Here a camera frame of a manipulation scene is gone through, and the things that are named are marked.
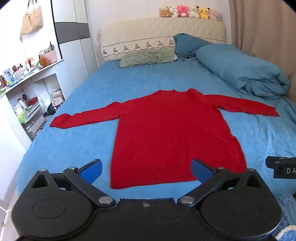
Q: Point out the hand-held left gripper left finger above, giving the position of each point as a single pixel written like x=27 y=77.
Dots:
x=92 y=171

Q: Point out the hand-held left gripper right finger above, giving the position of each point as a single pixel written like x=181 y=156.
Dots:
x=200 y=172

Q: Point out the red knit sweater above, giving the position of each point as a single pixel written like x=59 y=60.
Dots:
x=166 y=134

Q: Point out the blue rug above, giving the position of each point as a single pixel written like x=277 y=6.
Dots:
x=288 y=208

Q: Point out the bed with blue sheet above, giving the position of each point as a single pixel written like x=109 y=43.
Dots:
x=92 y=92

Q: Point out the beige doll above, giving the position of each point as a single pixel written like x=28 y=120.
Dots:
x=57 y=97

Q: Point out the red box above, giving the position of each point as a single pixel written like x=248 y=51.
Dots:
x=32 y=101

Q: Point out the white shelf unit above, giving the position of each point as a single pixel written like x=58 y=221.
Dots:
x=49 y=80

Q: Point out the blue duvet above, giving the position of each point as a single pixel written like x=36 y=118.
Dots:
x=235 y=67

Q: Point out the small dark objects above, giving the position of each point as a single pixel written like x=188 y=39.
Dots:
x=186 y=58

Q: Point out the white wardrobe with grey band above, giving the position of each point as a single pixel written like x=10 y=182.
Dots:
x=69 y=58

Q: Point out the orange bear figure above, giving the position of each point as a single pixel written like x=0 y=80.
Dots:
x=44 y=61

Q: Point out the pink storage basket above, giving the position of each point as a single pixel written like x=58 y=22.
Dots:
x=51 y=56

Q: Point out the green pillow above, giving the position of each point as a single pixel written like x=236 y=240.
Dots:
x=145 y=58

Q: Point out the blue pillow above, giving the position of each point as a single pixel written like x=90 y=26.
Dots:
x=187 y=44

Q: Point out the beige curtain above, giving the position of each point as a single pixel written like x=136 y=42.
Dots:
x=261 y=27

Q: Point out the beige quilted headboard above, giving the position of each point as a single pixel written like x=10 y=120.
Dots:
x=138 y=32

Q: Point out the pale pink plush toy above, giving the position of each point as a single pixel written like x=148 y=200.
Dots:
x=215 y=15

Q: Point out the yellow plush toy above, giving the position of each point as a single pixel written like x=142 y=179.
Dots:
x=203 y=13

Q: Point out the white plush toy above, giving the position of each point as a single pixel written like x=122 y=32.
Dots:
x=173 y=12
x=193 y=12

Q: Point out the beige tote bag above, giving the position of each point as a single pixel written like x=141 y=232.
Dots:
x=32 y=20

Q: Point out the brown plush toy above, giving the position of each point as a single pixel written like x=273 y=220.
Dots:
x=165 y=12

